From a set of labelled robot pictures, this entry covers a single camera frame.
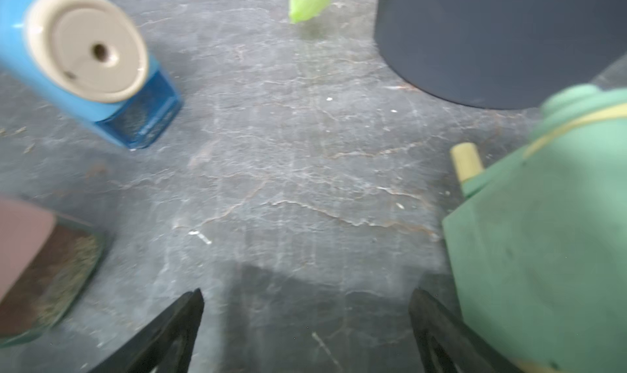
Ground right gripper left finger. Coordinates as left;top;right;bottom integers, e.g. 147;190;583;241
91;288;205;373

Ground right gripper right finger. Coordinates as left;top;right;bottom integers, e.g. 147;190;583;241
409;288;521;373

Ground green sharpener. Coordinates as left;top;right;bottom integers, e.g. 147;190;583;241
442;85;626;372

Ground blue sharpener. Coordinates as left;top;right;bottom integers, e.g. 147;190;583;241
1;0;183;149

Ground bin with green bag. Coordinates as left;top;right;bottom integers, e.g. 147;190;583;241
374;0;626;110

